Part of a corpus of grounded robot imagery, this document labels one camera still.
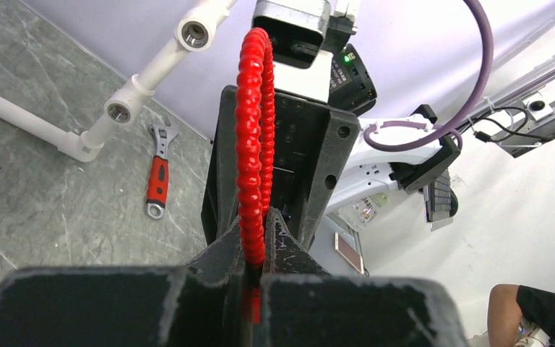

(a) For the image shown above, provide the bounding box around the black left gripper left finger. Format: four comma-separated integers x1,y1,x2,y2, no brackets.
0,223,249,346

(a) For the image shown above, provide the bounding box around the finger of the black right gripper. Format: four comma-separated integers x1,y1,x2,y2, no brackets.
272,93,360,249
201,85,238,244

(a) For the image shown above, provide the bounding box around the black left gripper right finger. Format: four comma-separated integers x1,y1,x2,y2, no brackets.
252,208,468,346

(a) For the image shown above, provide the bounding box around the person's forearm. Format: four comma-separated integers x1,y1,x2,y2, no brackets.
487,284,522,347

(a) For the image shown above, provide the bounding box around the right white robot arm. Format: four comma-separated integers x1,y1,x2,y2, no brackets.
202,43,460,246

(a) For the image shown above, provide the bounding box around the pink smartphone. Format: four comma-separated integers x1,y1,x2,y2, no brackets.
334,232,365,275

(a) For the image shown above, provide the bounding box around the red handled wrench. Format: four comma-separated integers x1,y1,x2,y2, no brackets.
145,119,179,220

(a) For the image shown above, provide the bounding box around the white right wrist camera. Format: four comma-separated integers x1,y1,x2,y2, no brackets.
252,1,361,103

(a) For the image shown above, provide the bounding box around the white pvc pipe frame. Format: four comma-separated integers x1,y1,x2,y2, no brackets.
0,1,253,171

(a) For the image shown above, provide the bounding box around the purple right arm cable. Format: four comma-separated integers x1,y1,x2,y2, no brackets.
362,0,495,153

